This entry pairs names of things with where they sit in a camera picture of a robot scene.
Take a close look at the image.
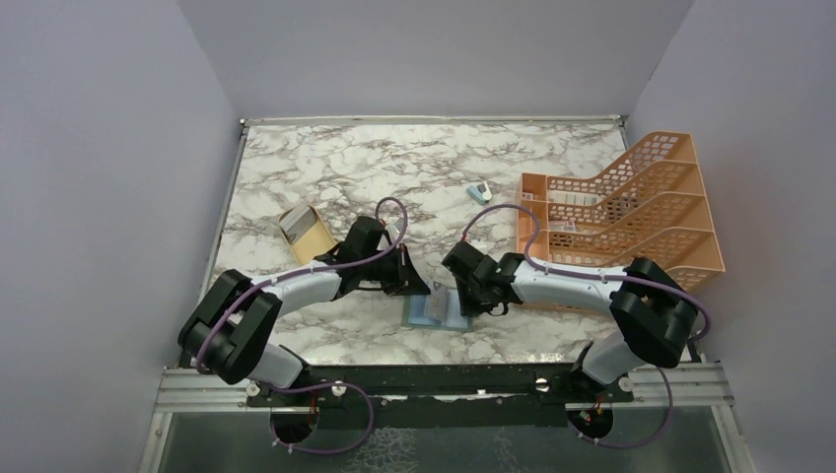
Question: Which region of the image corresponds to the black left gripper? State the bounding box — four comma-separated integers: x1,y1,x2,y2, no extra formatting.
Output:
360,243,431,297

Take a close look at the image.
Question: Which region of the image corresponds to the silver VIP card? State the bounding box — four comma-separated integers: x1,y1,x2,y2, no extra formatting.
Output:
423,283,450,324

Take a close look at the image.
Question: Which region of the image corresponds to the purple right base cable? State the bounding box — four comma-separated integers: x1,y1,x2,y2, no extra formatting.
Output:
566,365,677,451

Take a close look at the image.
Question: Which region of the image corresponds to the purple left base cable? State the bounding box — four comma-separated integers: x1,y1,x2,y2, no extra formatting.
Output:
269,383,377,457

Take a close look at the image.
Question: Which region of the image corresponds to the green card holder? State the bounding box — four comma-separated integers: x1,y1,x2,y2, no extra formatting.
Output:
401,286,473,332

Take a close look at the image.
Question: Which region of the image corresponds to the beige oval tray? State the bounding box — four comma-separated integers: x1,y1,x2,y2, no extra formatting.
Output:
280,204,337,265

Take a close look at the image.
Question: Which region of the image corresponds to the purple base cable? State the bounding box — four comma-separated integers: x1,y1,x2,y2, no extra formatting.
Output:
566,365,677,451
269,383,377,457

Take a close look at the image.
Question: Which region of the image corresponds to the light blue small stapler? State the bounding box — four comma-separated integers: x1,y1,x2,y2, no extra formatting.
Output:
466,181,493,206

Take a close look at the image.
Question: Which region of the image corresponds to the orange plastic file organizer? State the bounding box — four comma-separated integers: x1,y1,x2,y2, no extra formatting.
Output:
516,131,726,293

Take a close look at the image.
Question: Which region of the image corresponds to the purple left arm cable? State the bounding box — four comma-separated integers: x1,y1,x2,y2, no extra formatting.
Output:
194,196,409,374

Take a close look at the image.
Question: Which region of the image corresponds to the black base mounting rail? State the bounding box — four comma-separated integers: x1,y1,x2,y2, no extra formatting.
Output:
245,363,633,430

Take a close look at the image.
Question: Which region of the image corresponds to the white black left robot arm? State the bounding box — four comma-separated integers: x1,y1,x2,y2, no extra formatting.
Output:
177,216,431,405

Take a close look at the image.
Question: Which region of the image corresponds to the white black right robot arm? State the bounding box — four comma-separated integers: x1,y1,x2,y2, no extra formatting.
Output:
442,241,698,401

